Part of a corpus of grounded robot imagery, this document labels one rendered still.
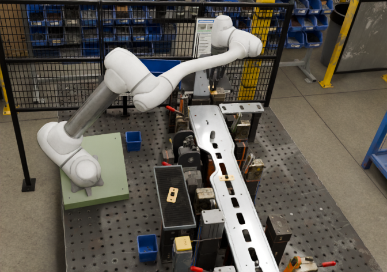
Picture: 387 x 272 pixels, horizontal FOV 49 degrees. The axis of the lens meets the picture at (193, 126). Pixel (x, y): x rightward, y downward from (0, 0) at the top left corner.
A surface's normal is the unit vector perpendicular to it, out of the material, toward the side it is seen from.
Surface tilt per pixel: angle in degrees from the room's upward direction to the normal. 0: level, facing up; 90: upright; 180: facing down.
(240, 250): 0
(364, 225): 0
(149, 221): 0
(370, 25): 90
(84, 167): 48
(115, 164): 42
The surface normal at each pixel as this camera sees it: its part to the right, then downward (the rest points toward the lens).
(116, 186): 0.28, -0.17
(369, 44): 0.33, 0.60
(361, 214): 0.10, -0.78
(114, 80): -0.37, 0.42
